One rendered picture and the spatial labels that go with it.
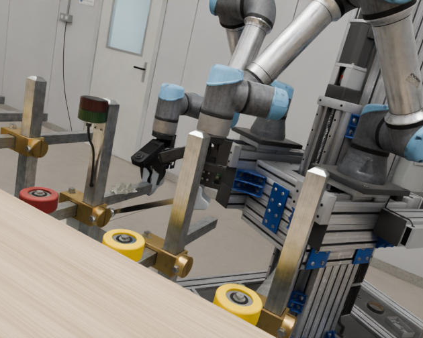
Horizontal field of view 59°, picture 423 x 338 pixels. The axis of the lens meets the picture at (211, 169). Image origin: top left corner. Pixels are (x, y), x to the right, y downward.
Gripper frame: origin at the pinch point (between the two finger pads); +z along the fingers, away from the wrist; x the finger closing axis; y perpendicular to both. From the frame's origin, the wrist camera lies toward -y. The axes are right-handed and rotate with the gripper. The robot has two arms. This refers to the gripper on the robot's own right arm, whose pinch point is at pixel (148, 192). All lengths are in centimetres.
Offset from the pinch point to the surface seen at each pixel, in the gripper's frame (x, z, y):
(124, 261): -30, -8, -48
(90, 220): -7.0, -1.6, -32.4
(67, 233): -17, -8, -49
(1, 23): 459, -32, 253
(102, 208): -7.7, -4.6, -29.6
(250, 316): -53, -8, -45
